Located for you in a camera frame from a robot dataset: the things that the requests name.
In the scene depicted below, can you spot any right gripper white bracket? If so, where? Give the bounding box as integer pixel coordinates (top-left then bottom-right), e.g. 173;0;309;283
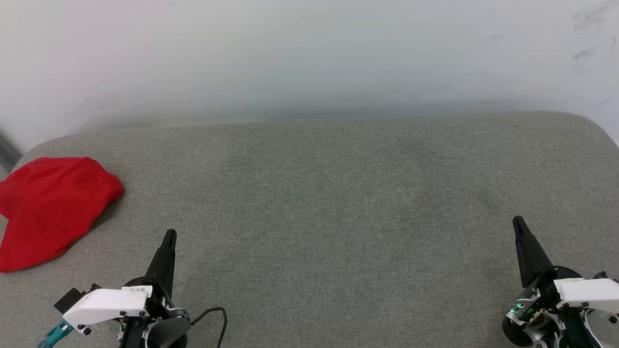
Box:
501;216;619;348

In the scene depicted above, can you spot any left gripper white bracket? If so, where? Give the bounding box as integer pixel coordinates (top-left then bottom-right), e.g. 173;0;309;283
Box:
63;229;190;348

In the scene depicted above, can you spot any red and white garment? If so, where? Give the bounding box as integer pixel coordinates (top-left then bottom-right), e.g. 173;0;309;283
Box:
0;157;125;273

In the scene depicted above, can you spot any grey fabric sofa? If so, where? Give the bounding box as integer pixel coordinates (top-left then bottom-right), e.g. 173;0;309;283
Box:
0;111;619;348

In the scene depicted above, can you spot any thin black cable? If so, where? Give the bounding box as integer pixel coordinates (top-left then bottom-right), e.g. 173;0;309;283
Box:
190;307;228;348

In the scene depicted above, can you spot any teal left camera cable plug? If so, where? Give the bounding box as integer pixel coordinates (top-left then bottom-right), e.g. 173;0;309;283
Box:
38;320;74;348

